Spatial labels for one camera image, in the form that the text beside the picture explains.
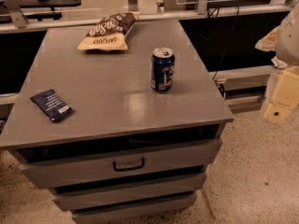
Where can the bottom grey drawer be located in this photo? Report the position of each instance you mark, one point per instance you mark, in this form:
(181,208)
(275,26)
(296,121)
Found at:
(179,201)

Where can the brown and cream chip bag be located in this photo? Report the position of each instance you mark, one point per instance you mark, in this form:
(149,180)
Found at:
(110,32)

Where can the top grey drawer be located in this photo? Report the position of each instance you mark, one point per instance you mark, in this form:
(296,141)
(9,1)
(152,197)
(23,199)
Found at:
(85,169)

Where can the black drawer handle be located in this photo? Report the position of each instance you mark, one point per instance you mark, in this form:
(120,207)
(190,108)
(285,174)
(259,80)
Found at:
(128,166)

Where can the blue rxbar blueberry bar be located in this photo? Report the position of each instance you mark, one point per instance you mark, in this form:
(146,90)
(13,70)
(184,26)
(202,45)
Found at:
(51,105)

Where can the blue pepsi can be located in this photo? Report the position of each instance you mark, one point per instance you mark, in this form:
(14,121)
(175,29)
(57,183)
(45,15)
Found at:
(162,69)

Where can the grey drawer cabinet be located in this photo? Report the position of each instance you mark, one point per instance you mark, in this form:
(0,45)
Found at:
(114,107)

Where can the grey drawer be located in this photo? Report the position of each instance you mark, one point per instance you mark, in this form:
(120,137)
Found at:
(130,192)
(179,201)
(85,169)

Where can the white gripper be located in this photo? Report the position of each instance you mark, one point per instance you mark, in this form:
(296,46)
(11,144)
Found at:
(289,41)

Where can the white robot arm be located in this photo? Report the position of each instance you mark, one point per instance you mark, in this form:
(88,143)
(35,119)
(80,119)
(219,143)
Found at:
(284,41)

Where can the middle grey drawer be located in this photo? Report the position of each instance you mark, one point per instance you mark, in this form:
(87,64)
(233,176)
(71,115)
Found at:
(130,192)

